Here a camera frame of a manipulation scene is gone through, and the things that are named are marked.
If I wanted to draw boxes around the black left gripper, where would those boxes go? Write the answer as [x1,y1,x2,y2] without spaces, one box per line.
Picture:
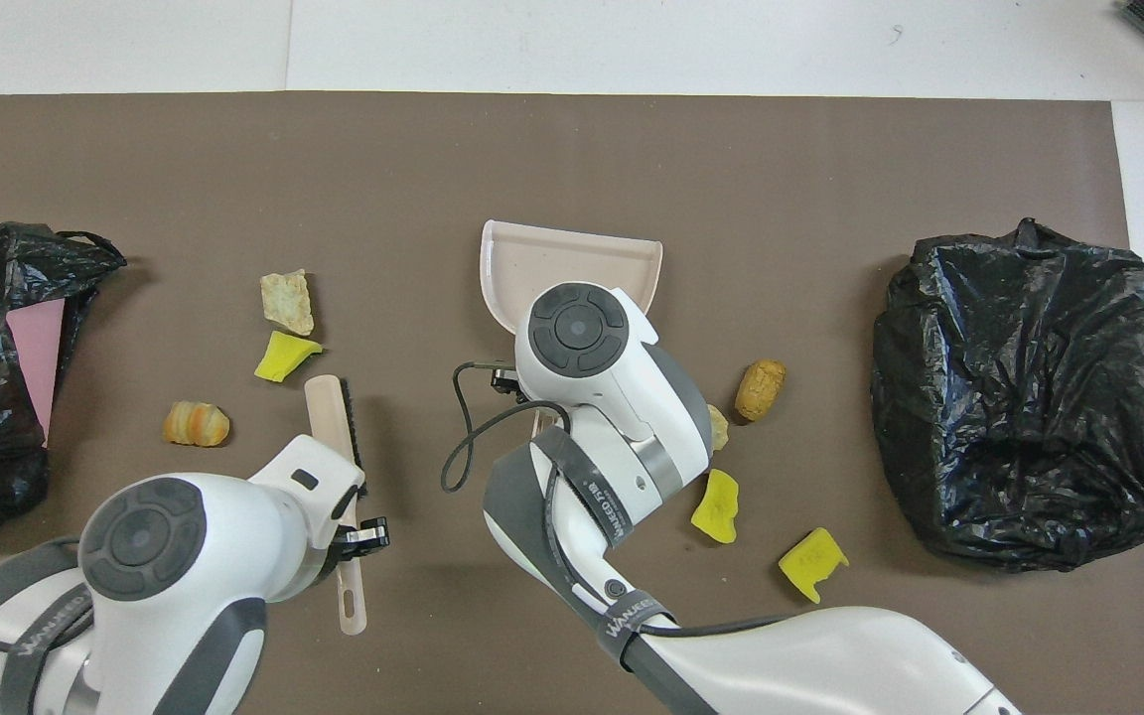
[319,492,389,582]

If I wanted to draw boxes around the beige brush with black bristles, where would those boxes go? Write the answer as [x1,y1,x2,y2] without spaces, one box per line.
[304,374,369,637]

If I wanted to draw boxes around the yellow sponge wedge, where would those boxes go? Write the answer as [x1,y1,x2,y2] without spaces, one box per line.
[254,331,324,383]

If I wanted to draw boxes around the striped croissant toy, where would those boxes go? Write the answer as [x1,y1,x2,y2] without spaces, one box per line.
[163,400,231,448]

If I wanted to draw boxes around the pale bread slice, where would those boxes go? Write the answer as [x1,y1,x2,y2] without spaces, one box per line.
[260,269,316,337]

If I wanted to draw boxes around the beige plastic dustpan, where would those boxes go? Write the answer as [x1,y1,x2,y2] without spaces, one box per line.
[480,219,663,334]

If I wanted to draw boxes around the curved yellow sponge piece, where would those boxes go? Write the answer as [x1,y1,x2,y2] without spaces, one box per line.
[690,469,740,545]

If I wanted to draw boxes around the brown bread roll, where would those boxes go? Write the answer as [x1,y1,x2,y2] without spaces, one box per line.
[734,359,787,422]

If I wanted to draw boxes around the notched yellow sponge piece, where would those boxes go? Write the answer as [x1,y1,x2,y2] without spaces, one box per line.
[779,527,850,604]

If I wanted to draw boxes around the pink plastic bin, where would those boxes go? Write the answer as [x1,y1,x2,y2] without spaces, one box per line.
[6,298,67,448]

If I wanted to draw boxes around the black bag lined bin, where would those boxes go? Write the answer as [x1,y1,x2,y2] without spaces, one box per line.
[871,217,1144,573]

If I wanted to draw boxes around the brown table mat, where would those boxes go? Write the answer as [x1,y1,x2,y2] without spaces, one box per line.
[0,92,1144,715]

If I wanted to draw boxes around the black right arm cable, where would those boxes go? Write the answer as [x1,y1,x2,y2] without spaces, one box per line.
[441,362,831,639]

